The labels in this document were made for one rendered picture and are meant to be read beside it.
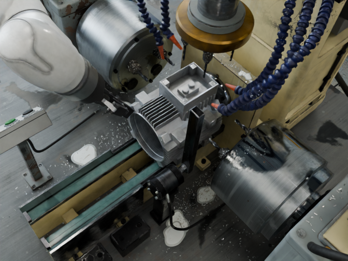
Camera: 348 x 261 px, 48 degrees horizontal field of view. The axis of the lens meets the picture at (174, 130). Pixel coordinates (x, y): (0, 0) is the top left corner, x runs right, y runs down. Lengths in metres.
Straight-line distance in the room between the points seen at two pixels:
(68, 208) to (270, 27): 0.75
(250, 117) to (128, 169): 0.40
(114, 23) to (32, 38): 0.52
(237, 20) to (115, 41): 0.39
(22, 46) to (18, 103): 0.81
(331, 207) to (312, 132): 0.60
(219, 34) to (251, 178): 0.33
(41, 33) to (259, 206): 0.58
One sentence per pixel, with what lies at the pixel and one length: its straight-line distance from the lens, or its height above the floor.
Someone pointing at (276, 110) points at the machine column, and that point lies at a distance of 1.23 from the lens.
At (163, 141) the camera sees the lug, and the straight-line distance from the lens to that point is 1.00.
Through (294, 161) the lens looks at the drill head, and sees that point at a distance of 0.93.
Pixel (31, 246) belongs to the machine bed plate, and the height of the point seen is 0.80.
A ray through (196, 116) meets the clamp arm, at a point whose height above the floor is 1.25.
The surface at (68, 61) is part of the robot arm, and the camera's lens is 0.74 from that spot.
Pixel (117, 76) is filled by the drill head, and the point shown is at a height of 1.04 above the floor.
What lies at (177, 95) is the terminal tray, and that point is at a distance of 1.05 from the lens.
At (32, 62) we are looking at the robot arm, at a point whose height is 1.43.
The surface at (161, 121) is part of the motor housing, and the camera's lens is 1.02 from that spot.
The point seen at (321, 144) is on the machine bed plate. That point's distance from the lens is 1.46.
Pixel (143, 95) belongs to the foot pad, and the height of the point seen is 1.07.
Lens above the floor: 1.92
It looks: 55 degrees down
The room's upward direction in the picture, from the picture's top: 7 degrees clockwise
